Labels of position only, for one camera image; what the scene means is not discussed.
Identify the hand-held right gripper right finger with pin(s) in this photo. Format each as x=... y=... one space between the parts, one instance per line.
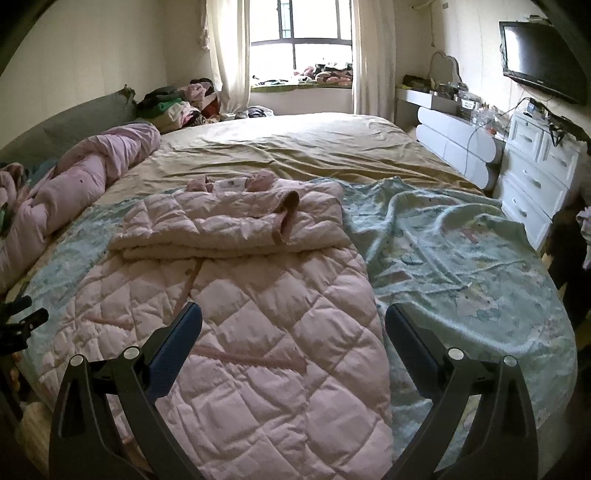
x=411 y=346

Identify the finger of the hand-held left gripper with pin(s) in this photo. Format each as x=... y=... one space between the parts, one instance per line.
x=30 y=323
x=16 y=305

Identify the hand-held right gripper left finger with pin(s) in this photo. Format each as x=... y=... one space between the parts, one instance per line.
x=178 y=346

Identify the pink quilted jacket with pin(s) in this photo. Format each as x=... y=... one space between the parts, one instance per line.
x=277 y=323

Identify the dark hanging clothes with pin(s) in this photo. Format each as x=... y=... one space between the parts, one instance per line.
x=570 y=258

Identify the pile of mixed clothes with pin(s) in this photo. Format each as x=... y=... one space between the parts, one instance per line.
x=180 y=104

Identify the small heap of dark clothes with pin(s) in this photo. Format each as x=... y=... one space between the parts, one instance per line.
x=256 y=113

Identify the heap of pink clothes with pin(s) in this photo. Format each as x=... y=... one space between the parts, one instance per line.
x=328 y=74

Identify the pale green cartoon print blanket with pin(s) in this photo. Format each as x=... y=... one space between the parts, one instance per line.
x=461 y=277

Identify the pink rolled duvet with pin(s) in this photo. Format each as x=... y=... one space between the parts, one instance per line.
x=69 y=184

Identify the grey padded headboard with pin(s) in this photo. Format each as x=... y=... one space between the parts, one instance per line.
x=69 y=124

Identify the white chest of drawers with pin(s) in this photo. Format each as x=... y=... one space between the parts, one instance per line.
x=535 y=180

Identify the white dressing table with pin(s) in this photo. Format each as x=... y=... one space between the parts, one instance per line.
x=452 y=134

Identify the beige bed sheet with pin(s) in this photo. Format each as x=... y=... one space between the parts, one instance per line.
x=300 y=143

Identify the cluster of cosmetic bottles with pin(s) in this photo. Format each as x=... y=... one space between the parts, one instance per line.
x=471 y=104

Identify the cloud shaped mirror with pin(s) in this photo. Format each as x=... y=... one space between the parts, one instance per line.
x=445 y=69

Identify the cream curtain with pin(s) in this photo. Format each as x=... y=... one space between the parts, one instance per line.
x=374 y=60
x=228 y=55

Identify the window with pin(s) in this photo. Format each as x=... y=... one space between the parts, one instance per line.
x=318 y=55

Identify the black flat television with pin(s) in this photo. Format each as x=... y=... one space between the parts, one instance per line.
x=540 y=60

